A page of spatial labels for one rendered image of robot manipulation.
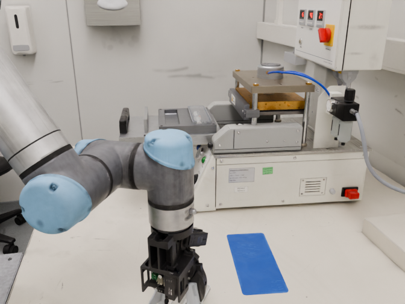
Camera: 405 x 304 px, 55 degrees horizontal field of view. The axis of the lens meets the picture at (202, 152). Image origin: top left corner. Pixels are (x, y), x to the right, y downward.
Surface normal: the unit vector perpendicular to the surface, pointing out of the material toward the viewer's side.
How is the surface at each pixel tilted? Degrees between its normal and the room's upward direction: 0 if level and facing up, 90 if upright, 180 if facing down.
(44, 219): 86
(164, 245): 90
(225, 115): 90
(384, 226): 0
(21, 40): 90
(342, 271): 0
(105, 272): 0
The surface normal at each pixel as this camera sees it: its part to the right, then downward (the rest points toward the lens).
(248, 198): 0.11, 0.36
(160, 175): -0.22, 0.35
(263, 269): 0.00, -0.93
